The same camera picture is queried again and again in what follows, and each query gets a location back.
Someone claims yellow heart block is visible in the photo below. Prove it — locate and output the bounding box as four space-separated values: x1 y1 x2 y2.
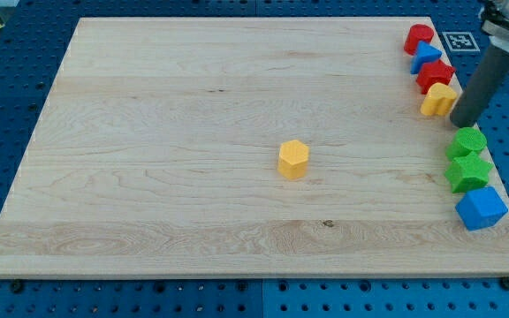
420 83 458 116

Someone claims red star block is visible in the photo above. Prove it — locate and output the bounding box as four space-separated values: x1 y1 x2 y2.
416 59 456 95

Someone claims green star block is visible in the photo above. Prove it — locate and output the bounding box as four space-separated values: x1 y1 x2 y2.
444 152 493 193

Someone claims wooden board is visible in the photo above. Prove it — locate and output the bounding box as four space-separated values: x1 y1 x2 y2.
0 17 509 280

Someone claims yellow hexagon block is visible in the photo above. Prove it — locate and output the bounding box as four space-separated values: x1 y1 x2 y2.
277 140 309 179

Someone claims blue triangle block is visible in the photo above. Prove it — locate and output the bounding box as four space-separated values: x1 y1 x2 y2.
410 41 442 75

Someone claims red cylinder block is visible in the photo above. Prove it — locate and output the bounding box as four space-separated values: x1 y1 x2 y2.
403 24 435 55

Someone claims green cylinder block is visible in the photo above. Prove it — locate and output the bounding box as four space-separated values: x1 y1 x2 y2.
445 127 487 161

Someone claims blue cube block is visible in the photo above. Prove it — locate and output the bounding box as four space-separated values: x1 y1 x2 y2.
455 186 508 231

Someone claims fiducial marker tag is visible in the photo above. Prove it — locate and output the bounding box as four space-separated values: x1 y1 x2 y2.
442 31 480 52

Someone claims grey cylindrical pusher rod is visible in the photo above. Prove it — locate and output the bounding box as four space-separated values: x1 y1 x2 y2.
450 44 509 128

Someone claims black bolt left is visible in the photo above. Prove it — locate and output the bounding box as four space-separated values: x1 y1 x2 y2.
9 279 25 294

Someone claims black bolt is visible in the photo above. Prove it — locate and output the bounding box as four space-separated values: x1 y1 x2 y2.
499 276 509 291
9 279 25 294

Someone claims black bolt right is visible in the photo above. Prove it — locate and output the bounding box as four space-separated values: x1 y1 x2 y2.
499 276 509 291

